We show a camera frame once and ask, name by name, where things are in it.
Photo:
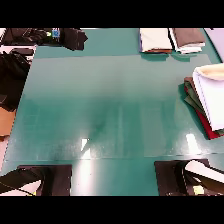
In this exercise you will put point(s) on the red folded garment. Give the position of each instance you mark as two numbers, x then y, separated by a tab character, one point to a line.
208	130

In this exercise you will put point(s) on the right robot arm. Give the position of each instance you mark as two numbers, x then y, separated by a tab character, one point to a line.
171	176

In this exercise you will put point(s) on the dark brown folded garment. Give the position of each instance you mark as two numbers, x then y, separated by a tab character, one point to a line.
188	36

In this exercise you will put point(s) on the white folded garment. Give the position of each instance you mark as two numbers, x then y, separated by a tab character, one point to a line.
186	50

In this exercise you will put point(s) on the grey folded garment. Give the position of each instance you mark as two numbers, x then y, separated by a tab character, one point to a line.
155	39

